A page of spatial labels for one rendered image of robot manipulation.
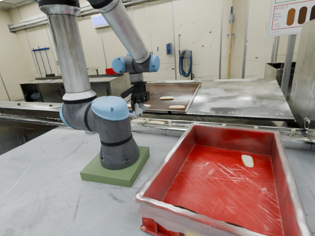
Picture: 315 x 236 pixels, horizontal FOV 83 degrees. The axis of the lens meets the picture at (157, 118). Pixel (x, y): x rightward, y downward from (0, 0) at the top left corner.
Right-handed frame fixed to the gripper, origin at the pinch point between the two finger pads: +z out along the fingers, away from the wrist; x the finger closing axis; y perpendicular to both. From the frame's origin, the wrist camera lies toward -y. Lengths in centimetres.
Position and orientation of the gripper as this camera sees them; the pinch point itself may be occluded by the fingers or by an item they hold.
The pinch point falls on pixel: (138, 115)
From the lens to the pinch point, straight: 105.5
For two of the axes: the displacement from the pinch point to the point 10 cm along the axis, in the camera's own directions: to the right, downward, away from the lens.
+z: 0.8, 9.4, 3.3
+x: 4.0, -3.4, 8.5
